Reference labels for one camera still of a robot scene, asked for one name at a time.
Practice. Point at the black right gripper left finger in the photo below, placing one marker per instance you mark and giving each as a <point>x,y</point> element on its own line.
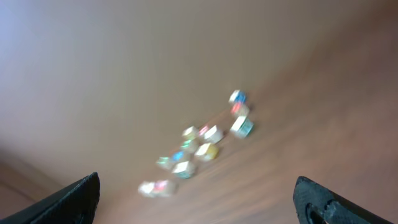
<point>74,204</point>

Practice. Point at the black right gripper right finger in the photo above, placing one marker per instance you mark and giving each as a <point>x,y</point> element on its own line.
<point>316,204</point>

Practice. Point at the red letter Y block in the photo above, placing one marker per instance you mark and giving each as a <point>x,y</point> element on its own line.
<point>165,188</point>

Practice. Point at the plain Z wooden block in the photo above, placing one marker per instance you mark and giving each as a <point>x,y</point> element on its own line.
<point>213,135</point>

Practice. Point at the plain pale wooden block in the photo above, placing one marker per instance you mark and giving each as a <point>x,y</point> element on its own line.
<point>147,189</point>

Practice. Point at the green letter Z block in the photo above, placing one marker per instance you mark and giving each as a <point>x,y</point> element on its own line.
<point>165,163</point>

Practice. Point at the bird picture wooden block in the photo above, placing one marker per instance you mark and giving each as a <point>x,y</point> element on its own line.
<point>242,127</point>

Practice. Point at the blue letter H block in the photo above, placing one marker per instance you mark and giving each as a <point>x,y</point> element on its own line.
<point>180,156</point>

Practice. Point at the green J side block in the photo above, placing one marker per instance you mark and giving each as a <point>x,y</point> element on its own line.
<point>184,170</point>

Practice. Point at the hammer picture wooden block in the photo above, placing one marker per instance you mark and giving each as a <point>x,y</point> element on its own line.
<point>206,152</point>

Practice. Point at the red letter M block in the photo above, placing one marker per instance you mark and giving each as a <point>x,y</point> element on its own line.
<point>240,109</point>

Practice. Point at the green letter R block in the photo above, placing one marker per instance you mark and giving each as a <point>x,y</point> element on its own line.
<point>190,146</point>

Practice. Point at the blue side wooden block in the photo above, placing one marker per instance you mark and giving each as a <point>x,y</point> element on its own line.
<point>237,96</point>

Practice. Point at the red number 9 block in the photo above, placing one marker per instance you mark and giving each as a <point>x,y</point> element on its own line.
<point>203,130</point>

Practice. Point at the yellow wooden block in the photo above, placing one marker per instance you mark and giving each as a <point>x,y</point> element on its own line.
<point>190,133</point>

